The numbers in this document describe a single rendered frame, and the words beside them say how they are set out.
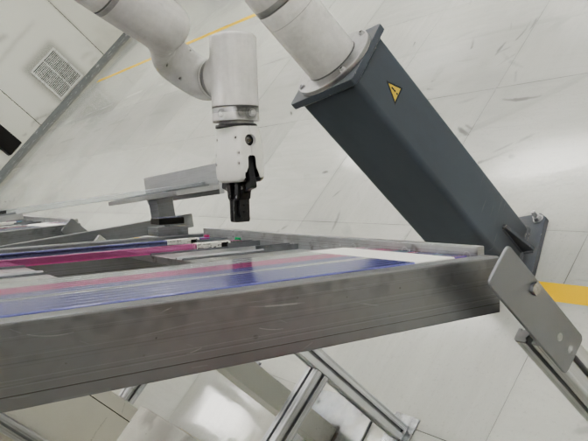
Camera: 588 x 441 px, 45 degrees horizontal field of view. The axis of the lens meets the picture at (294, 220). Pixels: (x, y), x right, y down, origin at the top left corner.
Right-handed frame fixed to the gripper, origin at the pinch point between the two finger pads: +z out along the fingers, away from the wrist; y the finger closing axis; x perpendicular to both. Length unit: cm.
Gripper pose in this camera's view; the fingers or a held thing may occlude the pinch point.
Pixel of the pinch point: (240, 211)
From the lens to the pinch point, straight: 127.3
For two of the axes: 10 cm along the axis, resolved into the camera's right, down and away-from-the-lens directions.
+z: 0.4, 10.0, 0.5
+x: -8.3, 0.6, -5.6
